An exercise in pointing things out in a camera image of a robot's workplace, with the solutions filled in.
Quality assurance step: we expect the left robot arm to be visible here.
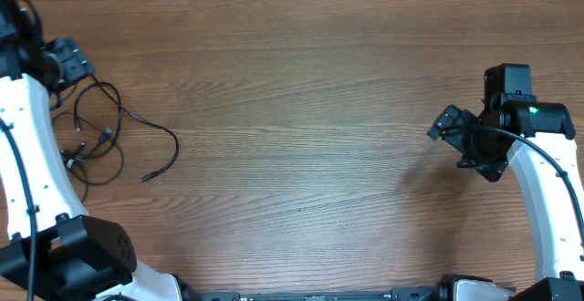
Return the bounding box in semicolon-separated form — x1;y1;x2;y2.
1;0;194;300

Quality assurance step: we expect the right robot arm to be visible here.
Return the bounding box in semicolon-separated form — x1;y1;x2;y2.
439;64;583;300

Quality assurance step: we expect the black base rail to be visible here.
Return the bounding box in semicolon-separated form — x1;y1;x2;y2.
195;286;454;301

